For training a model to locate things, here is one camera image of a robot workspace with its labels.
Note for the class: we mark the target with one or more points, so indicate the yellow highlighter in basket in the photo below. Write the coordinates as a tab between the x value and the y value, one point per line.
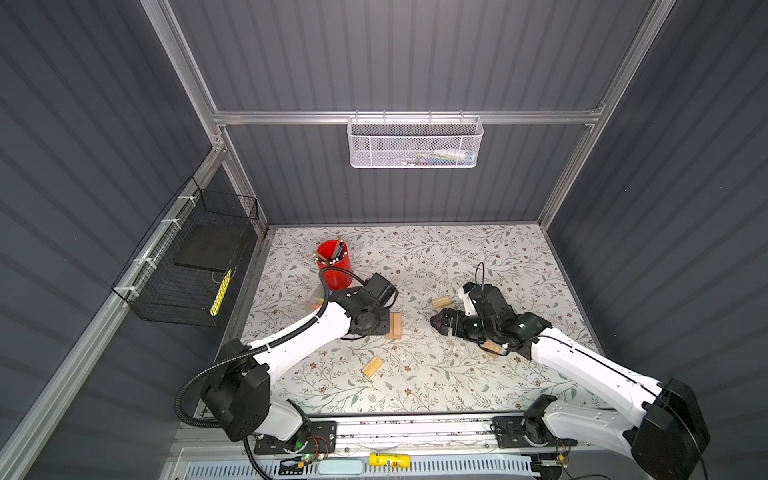
221	293

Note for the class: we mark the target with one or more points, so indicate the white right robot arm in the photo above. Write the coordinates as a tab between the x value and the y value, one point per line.
659	425

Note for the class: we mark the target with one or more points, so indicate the black wire basket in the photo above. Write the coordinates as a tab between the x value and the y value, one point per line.
175	278

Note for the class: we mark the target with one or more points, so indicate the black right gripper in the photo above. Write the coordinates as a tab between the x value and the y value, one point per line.
457	316

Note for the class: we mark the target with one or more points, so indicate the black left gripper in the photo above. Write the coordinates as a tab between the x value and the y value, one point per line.
384	327

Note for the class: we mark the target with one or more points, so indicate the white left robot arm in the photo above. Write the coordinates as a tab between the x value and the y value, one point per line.
234	392

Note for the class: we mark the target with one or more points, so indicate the red pen cup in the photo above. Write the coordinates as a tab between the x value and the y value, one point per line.
334	253

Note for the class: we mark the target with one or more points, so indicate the white wire mesh basket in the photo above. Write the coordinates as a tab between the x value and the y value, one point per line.
414	142

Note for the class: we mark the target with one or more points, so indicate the small wood block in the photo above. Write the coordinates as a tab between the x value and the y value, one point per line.
441	302

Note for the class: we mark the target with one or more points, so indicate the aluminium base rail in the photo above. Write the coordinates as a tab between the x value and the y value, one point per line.
473	431

